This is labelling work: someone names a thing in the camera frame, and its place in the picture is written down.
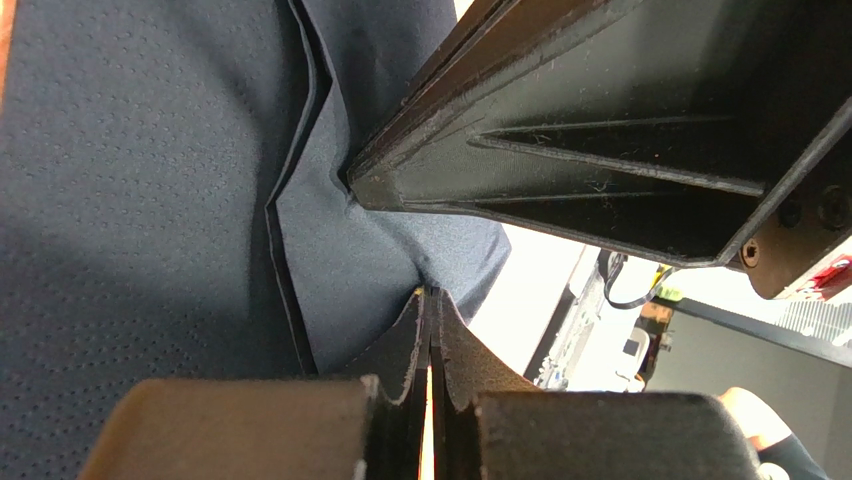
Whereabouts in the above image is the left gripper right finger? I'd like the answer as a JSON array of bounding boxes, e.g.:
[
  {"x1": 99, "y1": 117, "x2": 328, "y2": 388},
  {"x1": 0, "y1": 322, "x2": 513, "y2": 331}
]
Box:
[{"x1": 429, "y1": 288, "x2": 759, "y2": 479}]

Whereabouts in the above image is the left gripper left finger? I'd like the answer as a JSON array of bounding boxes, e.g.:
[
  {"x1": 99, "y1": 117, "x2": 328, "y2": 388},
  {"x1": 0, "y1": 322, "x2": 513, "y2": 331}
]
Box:
[{"x1": 80, "y1": 289, "x2": 429, "y2": 479}]

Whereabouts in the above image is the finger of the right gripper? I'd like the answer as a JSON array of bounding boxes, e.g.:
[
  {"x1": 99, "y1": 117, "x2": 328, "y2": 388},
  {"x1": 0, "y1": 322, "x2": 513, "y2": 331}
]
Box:
[{"x1": 347, "y1": 1, "x2": 851, "y2": 267}]

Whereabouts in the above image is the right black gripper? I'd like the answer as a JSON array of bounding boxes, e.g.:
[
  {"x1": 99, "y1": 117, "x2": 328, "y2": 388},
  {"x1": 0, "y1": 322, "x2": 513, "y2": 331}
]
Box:
[{"x1": 728, "y1": 133, "x2": 851, "y2": 300}]

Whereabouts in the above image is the black paper napkin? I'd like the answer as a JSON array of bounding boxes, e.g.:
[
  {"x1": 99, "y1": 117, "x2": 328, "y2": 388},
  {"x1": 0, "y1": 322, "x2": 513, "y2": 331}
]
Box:
[{"x1": 1, "y1": 1, "x2": 511, "y2": 479}]

